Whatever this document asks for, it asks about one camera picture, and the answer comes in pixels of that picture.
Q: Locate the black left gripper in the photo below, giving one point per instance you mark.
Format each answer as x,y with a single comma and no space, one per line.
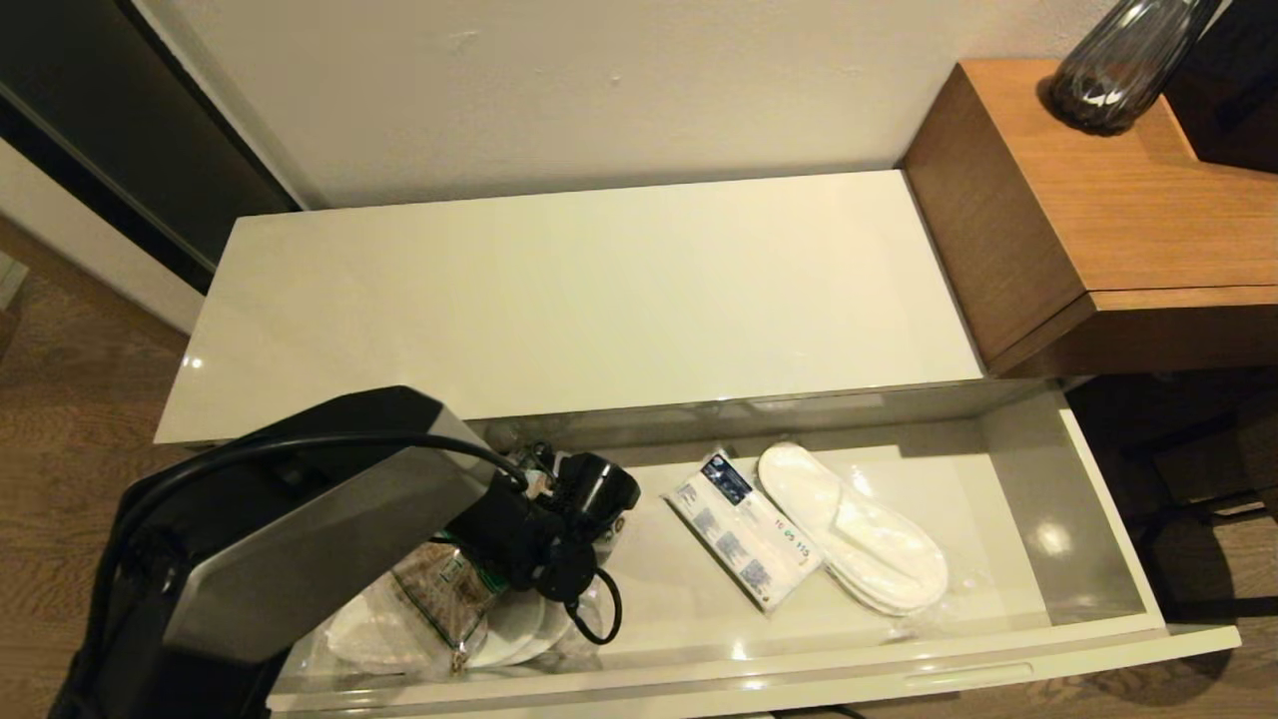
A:
554,564

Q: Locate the green brown snack bag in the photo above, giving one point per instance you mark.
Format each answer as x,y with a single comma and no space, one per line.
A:
439,591

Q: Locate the beige glossy drawer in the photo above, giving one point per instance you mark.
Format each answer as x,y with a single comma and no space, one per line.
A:
679,599

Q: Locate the white tissue pack blue label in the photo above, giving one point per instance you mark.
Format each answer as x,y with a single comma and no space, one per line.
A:
744,534

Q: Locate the bagged white slippers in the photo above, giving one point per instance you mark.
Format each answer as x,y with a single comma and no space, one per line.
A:
869,544
379,631

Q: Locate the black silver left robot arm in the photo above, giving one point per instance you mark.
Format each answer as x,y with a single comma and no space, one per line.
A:
300,539

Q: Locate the beige glossy cabinet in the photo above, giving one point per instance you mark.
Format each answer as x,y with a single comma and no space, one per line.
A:
599,300

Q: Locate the brown wooden desk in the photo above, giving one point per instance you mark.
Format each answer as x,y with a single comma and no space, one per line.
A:
1118,220

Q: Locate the dark sliding door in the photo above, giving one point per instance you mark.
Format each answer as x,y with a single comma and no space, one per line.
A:
100,80

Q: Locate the dark ribbed glass vase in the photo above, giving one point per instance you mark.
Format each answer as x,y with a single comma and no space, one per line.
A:
1118,70

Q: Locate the black box on desk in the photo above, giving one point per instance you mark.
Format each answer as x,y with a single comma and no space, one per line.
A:
1233,100

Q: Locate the black metal stool frame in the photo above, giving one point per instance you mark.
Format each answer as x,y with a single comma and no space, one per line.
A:
1198,499

